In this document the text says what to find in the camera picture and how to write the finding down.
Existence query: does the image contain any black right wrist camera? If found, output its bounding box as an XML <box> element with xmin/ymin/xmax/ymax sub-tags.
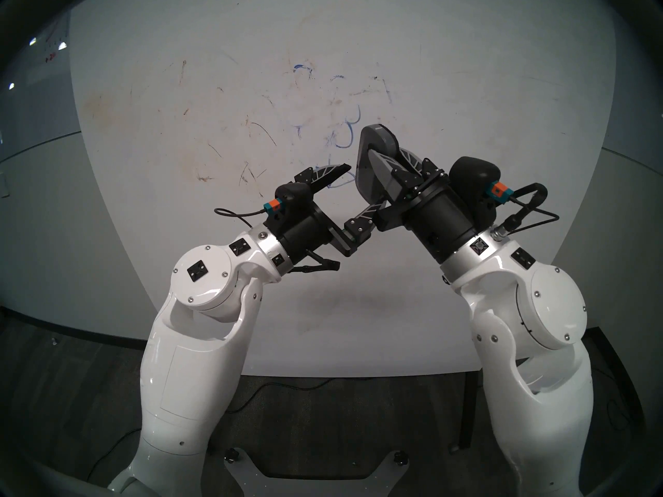
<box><xmin>450</xmin><ymin>157</ymin><xmax>511</xmax><ymax>227</ymax></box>

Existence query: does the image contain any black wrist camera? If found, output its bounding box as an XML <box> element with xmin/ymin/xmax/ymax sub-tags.
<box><xmin>263</xmin><ymin>183</ymin><xmax>314</xmax><ymax>220</ymax></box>
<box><xmin>450</xmin><ymin>157</ymin><xmax>511</xmax><ymax>227</ymax></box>

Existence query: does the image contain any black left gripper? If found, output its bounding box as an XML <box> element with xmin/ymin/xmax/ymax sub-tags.
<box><xmin>273</xmin><ymin>162</ymin><xmax>390</xmax><ymax>267</ymax></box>

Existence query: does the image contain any dark grey whiteboard eraser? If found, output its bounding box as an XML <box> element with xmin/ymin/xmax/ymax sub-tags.
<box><xmin>354</xmin><ymin>124</ymin><xmax>402</xmax><ymax>208</ymax></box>

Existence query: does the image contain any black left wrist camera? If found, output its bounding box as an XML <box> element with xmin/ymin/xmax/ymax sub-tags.
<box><xmin>263</xmin><ymin>183</ymin><xmax>314</xmax><ymax>220</ymax></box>

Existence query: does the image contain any white whiteboard panel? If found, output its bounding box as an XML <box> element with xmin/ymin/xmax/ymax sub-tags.
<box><xmin>69</xmin><ymin>0</ymin><xmax>619</xmax><ymax>380</ymax></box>

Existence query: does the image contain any thin black left camera cable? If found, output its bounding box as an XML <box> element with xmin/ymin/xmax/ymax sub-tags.
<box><xmin>214</xmin><ymin>207</ymin><xmax>267</xmax><ymax>228</ymax></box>

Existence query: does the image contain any thin black floor cable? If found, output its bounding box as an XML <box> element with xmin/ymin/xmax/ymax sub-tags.
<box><xmin>85</xmin><ymin>378</ymin><xmax>333</xmax><ymax>481</ymax></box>

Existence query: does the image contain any black table leg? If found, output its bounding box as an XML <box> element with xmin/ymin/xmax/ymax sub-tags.
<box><xmin>458</xmin><ymin>371</ymin><xmax>482</xmax><ymax>450</ymax></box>

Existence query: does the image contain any thick black left gripper cable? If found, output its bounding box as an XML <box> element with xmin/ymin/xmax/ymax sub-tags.
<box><xmin>287</xmin><ymin>250</ymin><xmax>341</xmax><ymax>274</ymax></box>

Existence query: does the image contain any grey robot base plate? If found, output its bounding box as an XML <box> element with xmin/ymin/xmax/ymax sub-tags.
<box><xmin>224</xmin><ymin>449</ymin><xmax>411</xmax><ymax>497</ymax></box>

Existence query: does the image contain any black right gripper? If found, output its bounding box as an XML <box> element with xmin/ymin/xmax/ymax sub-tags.
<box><xmin>368</xmin><ymin>147</ymin><xmax>481</xmax><ymax>265</ymax></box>

